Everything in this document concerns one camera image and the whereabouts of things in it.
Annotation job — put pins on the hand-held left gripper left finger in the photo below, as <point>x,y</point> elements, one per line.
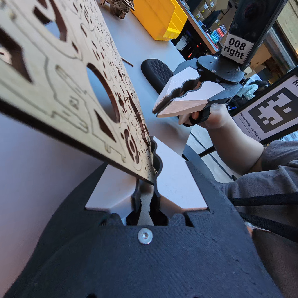
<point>109,193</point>

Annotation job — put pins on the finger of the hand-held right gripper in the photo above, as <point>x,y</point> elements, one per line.
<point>193,102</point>
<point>179,80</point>

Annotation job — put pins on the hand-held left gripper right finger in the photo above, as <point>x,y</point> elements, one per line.
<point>179,184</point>

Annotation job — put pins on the laser-cut wooden parts sheet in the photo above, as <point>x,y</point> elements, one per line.
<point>58,69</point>

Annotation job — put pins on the person's right forearm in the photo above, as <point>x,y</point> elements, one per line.
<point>237,144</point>

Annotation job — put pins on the assembled wooden model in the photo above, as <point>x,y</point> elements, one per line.
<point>118,7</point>

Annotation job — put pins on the person's right hand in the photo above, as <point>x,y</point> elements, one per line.
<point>220,116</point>

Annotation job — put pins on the black mesh chair back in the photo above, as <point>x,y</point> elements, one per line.
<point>157,72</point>

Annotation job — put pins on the colourful spool rack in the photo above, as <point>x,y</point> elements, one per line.
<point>218,33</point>

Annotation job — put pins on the small wooden stick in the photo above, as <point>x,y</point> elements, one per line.
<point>127,61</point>

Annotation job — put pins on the stack of cardboard boxes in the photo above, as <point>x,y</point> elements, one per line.
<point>209,9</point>

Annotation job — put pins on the white printed sign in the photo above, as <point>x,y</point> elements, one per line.
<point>267,111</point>

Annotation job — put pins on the yellow plastic bin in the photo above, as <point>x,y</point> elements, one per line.
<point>160,16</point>

